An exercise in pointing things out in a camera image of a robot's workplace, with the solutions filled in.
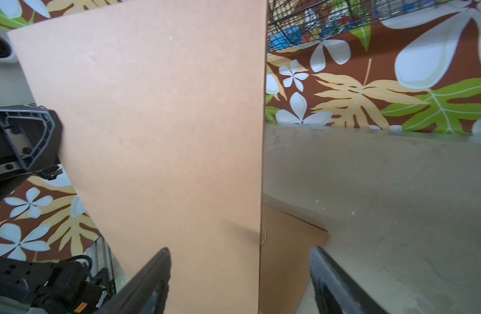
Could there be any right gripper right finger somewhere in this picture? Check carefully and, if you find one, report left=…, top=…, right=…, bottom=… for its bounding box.
left=309, top=246, right=387, bottom=314

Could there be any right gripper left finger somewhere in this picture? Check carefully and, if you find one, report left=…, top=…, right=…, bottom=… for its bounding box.
left=97, top=247, right=172, bottom=314

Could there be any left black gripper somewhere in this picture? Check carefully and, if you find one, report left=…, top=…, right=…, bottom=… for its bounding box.
left=0, top=104, right=63, bottom=202

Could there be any brown file bag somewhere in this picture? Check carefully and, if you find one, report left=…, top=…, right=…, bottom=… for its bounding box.
left=259, top=205, right=328, bottom=313
left=9, top=1, right=268, bottom=313

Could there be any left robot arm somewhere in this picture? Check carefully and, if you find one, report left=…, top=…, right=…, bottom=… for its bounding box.
left=0, top=104, right=117, bottom=313

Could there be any blue object in basket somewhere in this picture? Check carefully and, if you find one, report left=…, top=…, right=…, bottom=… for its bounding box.
left=268, top=30, right=302, bottom=51

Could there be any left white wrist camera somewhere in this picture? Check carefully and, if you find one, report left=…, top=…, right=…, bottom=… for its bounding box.
left=0, top=30, right=19, bottom=64

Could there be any black wire basket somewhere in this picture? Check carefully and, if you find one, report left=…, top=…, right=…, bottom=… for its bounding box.
left=267, top=1, right=450, bottom=52

